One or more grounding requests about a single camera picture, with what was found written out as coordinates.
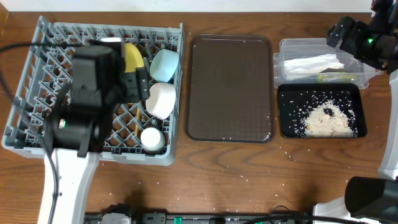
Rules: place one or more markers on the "dark brown serving tray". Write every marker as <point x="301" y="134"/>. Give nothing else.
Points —
<point x="230" y="92"/>

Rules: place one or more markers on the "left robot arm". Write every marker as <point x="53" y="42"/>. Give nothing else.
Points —
<point x="106" y="74"/>

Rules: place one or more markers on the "white round bowl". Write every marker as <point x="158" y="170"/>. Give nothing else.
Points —
<point x="161" y="101"/>

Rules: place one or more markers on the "black rectangular tray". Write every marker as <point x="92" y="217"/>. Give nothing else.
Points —
<point x="351" y="88"/>

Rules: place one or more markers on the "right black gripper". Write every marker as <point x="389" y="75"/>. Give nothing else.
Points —
<point x="357" y="28"/>

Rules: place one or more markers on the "green snack wrapper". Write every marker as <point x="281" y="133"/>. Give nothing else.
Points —
<point x="335" y="77"/>

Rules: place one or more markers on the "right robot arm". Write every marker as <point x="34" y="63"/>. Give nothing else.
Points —
<point x="370" y="199"/>

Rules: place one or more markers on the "clear plastic bin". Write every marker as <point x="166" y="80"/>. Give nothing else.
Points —
<point x="311" y="47"/>

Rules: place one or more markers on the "white paper napkin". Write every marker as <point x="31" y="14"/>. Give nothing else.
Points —
<point x="315" y="64"/>

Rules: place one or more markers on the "yellow round plate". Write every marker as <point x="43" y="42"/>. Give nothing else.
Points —
<point x="133" y="58"/>

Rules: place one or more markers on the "grey plastic dish rack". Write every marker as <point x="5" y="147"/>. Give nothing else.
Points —
<point x="46" y="69"/>

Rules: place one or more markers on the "wooden chopstick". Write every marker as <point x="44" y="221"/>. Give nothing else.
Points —
<point x="138" y="120"/>

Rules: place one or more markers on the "pile of rice waste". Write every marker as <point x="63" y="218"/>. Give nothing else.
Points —
<point x="317" y="114"/>

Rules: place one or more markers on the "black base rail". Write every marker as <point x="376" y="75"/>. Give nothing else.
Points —
<point x="122" y="213"/>

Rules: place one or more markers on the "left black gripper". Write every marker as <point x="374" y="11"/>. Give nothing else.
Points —
<point x="137" y="86"/>

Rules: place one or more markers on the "light blue bowl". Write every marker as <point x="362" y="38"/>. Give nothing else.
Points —
<point x="164" y="65"/>

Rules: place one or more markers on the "white plastic cup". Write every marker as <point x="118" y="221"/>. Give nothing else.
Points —
<point x="152" y="140"/>

